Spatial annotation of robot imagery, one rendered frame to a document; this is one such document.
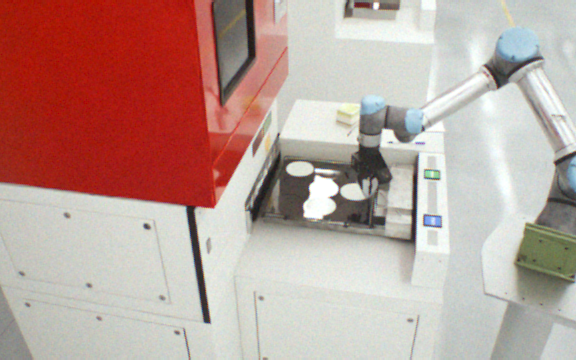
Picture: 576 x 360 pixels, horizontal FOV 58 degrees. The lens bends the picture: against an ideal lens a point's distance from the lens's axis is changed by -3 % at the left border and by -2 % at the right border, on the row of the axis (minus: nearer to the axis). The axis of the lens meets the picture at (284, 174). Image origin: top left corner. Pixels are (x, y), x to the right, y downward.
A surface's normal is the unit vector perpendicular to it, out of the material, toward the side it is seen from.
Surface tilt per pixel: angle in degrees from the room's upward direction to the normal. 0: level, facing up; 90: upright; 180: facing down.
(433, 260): 90
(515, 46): 41
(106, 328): 90
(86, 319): 90
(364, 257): 0
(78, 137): 90
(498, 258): 0
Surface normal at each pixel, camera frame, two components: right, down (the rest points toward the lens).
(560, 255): -0.50, 0.48
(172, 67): -0.22, 0.54
